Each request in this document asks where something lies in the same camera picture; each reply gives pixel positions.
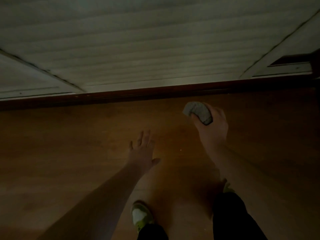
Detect person's right hand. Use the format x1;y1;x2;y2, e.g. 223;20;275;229
191;102;229;151

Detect black right trouser leg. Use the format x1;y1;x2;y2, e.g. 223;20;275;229
212;192;268;240

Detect white panelled door leaf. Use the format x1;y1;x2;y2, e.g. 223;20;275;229
0;50;86;101
239;9;320;79

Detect person's right forearm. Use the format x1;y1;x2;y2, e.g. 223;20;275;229
207;144;320;240

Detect white and yellow shoe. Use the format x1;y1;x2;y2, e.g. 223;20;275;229
131;201;155;234
222;179;236;194

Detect white and yellow left shoe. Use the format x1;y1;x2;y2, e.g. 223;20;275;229
131;201;155;234

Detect person's left forearm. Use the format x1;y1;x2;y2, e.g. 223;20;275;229
37;162;150;240

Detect dark wooden threshold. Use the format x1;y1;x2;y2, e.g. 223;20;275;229
0;74;320;112

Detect white louvered door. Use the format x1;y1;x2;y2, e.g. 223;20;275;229
0;0;320;93

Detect black trouser leg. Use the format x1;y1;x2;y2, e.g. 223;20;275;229
212;192;268;240
136;223;169;240

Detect grey sponge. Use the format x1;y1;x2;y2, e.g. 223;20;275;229
182;101;214;126

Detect black left trouser leg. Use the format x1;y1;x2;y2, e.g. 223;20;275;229
136;223;169;240

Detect person's left hand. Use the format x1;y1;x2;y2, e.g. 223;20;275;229
127;130;161;173

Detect white and yellow right shoe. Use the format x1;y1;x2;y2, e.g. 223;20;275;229
222;179;236;194

